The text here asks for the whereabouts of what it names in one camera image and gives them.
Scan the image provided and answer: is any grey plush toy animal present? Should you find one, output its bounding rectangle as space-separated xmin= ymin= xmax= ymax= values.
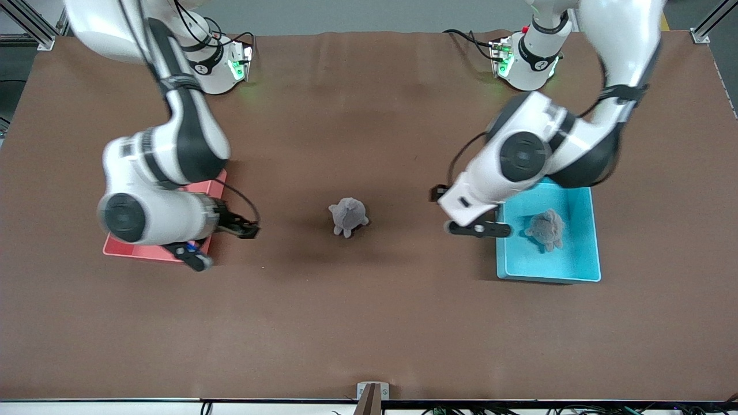
xmin=328 ymin=197 xmax=370 ymax=239
xmin=524 ymin=208 xmax=566 ymax=253

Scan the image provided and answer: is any pink plastic box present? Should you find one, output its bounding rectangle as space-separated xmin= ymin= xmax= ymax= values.
xmin=103 ymin=169 xmax=228 ymax=265

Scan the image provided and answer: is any blue plastic box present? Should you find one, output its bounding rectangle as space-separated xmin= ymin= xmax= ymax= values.
xmin=495 ymin=178 xmax=602 ymax=284

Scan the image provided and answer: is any brown table cover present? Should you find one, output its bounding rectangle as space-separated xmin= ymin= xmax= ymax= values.
xmin=0 ymin=30 xmax=738 ymax=401

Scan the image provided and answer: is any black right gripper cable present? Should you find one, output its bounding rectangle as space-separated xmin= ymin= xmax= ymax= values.
xmin=213 ymin=178 xmax=261 ymax=227

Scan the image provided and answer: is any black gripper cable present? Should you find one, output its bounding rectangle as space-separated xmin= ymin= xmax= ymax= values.
xmin=213 ymin=178 xmax=261 ymax=227
xmin=430 ymin=131 xmax=488 ymax=202

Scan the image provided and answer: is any black right arm base cable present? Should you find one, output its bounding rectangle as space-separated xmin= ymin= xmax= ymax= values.
xmin=173 ymin=0 xmax=257 ymax=58

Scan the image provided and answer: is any black arm base cable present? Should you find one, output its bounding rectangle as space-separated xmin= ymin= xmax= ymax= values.
xmin=443 ymin=29 xmax=498 ymax=61
xmin=173 ymin=0 xmax=257 ymax=58

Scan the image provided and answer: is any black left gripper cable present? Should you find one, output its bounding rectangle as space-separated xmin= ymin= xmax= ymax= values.
xmin=430 ymin=131 xmax=488 ymax=202

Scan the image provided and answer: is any grey metal bracket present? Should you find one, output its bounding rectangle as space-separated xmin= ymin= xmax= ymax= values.
xmin=357 ymin=382 xmax=390 ymax=401

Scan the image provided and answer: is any aluminium frame post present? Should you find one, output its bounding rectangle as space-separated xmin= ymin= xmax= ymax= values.
xmin=0 ymin=0 xmax=71 ymax=51
xmin=690 ymin=0 xmax=738 ymax=44

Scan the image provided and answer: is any black left arm base cable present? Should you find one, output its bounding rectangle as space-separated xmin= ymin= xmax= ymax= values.
xmin=443 ymin=29 xmax=498 ymax=61

